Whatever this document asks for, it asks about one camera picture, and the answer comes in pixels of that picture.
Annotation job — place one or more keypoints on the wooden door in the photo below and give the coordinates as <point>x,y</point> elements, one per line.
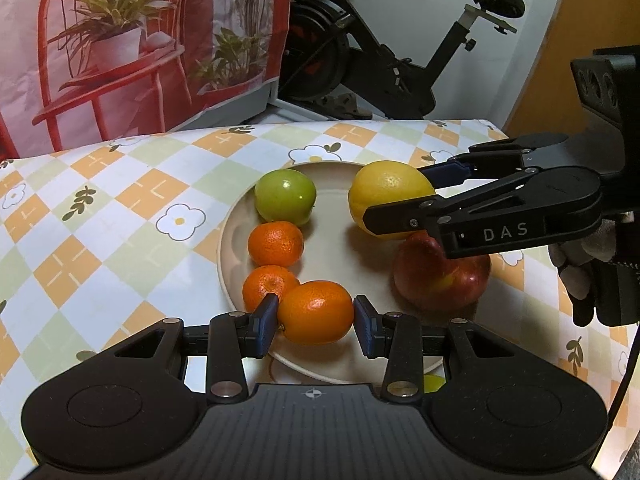
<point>560,35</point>

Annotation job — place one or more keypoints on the red apple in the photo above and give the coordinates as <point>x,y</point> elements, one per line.
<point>435,280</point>

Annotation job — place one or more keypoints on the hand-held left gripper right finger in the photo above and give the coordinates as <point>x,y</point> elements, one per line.
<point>364,327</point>

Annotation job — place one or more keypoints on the brown sandal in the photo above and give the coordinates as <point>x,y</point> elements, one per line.
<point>359,111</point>
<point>337,102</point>

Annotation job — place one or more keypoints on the orange tangerine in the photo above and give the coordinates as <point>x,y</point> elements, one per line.
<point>265,287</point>
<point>275,244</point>
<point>315,312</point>

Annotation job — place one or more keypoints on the checkered floral tablecloth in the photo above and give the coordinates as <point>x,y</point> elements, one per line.
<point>100,240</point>

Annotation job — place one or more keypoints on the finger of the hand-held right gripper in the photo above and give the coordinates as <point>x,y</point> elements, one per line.
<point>445,172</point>
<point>400,217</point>

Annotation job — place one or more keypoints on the printed red backdrop cloth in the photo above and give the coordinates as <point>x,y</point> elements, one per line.
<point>30,10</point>

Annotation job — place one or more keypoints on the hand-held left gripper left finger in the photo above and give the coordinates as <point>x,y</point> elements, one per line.
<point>265,325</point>

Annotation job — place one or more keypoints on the beige round plate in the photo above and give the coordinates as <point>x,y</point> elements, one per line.
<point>370,270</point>

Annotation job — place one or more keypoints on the black exercise bike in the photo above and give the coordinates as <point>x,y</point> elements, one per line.
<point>380,60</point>

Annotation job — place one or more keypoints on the yellow lemon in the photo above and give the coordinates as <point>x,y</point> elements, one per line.
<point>385,185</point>

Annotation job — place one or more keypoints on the green apple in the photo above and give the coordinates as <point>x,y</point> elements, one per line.
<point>433,383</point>
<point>285,195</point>

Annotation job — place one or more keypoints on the person's right hand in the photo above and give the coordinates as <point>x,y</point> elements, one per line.
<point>580,255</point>

